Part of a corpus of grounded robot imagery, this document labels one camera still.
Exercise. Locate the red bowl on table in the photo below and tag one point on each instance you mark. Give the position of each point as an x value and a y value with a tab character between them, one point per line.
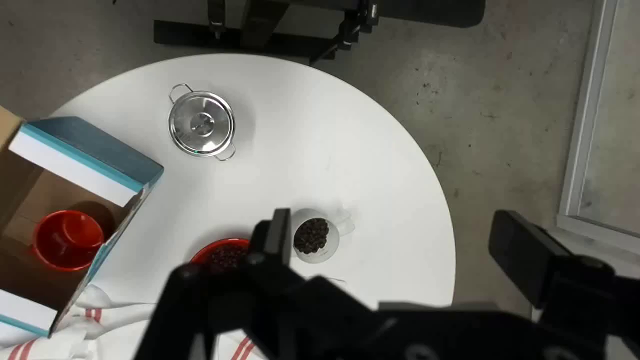
220	254

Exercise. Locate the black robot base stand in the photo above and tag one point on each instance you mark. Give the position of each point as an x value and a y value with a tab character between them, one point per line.
307	28

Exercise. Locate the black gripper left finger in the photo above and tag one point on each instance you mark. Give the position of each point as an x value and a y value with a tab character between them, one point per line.
270	239

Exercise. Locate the cardboard box with blue flaps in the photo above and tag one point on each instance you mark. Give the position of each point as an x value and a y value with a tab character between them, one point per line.
53	164

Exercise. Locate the red cup in box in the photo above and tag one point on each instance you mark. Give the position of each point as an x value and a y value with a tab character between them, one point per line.
66	241

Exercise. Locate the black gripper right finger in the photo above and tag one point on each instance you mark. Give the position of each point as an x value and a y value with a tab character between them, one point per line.
533	259

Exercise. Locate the steel pot with lid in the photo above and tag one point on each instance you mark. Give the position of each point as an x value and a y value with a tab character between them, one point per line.
200	122

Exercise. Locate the white cloth with red stripes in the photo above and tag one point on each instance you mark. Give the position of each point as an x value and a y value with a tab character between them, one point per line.
94	329

